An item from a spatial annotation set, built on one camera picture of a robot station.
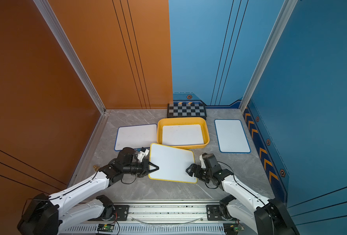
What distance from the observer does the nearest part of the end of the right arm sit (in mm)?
616

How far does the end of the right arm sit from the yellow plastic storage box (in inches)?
8.7

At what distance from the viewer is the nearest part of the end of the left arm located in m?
0.64
